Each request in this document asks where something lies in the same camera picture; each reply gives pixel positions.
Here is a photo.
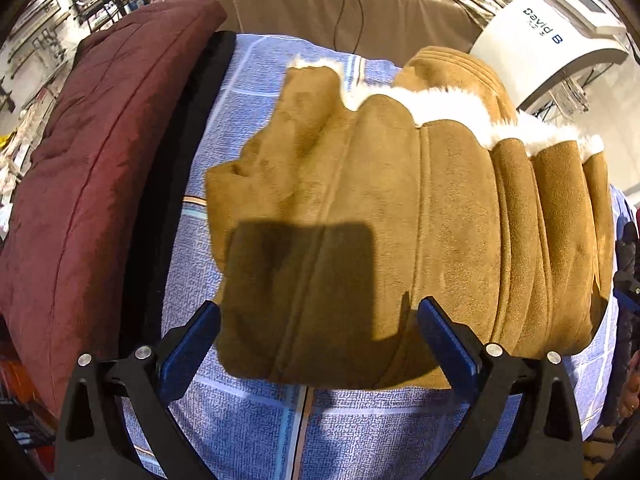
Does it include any black cable on bed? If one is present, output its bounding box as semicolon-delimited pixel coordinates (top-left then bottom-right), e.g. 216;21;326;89
309;0;367;57

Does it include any large bed with mauve cover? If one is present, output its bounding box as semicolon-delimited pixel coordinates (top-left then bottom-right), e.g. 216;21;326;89
154;0;482;68

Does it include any black quilted garment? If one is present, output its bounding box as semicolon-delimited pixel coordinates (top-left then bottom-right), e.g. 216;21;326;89
601;221;639;426

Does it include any blue checked bed sheet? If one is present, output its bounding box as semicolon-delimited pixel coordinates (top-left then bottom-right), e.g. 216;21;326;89
119;32;637;480

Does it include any white curved machine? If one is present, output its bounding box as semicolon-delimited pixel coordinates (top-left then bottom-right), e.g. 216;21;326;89
471;0;629;110

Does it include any brown suede shearling coat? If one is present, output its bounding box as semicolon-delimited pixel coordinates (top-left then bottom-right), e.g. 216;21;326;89
205;47;614;389

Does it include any maroon quilted down coat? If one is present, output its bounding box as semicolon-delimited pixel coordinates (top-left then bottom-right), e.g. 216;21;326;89
1;0;227;414

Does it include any person's right hand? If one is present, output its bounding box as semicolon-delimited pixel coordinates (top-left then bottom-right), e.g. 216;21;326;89
618;356;639;418

